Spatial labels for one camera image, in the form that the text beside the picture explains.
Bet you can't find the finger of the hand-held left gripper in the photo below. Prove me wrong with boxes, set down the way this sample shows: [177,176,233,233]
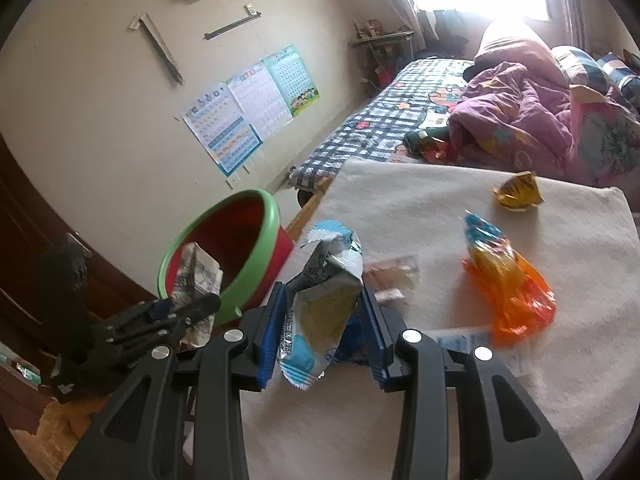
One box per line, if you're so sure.
[102,300,173,334]
[116,294,222,359]

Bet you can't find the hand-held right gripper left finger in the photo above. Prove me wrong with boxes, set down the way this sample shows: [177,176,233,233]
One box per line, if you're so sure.
[56,281,290,480]

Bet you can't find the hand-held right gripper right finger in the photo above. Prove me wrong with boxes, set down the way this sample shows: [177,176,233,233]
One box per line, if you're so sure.
[359,287,583,480]

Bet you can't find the white and blue snack wrapper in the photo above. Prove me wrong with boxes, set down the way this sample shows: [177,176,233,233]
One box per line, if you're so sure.
[277,220,366,391]

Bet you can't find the red basin with green rim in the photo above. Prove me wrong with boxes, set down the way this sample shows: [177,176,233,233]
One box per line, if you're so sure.
[157,189,295,328]

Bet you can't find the orange yellow snack wrapper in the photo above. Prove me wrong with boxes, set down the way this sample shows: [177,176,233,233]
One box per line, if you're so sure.
[461,211,557,347]

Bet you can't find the yellow black-print wrapper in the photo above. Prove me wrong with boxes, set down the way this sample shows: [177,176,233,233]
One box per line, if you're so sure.
[492,171,545,211]

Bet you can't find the brown wooden door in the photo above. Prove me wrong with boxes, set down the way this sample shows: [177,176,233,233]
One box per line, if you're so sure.
[0,132,156,411]

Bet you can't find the beige plush toy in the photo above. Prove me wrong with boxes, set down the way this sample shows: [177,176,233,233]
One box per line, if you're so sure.
[10,395,108,480]

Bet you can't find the white towel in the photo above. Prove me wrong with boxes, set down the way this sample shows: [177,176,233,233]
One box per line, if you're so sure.
[240,156,638,480]

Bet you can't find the red gold foil wrapper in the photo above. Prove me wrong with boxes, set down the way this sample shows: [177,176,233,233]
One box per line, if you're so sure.
[420,140,459,166]

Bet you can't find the plaid cartoon bed sheet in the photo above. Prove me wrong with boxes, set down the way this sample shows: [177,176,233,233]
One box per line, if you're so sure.
[290,57,476,193]

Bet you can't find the purple star quilt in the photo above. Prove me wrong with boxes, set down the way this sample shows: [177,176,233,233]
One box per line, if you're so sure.
[447,60,576,176]

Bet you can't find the small grey desk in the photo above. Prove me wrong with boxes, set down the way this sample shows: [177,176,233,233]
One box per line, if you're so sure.
[348,19,416,96]

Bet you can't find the floral quilt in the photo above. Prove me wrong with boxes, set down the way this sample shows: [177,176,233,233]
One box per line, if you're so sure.
[567,82,640,191]

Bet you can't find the dark hanging clothes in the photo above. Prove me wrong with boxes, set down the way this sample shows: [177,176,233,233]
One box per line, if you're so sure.
[417,9,471,53]

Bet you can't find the rolled pink quilt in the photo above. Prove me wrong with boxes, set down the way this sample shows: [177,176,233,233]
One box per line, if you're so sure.
[472,19,571,91]

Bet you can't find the blue plaid pillow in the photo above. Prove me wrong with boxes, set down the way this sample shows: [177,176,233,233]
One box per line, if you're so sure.
[550,45,608,93]
[597,50,640,106]

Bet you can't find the wooden bed frame leg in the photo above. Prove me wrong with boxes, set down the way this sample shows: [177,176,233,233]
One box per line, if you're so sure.
[285,177,331,241]

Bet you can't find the blue-framed wall poster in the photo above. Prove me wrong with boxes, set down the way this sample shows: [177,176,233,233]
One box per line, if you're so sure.
[175,87,263,178]

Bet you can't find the white pink wall poster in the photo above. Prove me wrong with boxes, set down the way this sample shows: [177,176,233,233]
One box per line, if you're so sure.
[225,60,293,138]

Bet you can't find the green-framed wall poster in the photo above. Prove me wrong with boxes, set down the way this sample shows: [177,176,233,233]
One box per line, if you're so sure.
[263,44,321,118]

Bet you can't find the dark wall-hung stick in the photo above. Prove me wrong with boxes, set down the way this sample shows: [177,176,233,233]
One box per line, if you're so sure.
[127,11,184,86]

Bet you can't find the black wall rail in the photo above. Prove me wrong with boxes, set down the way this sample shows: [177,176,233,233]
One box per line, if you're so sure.
[203,5,262,41]

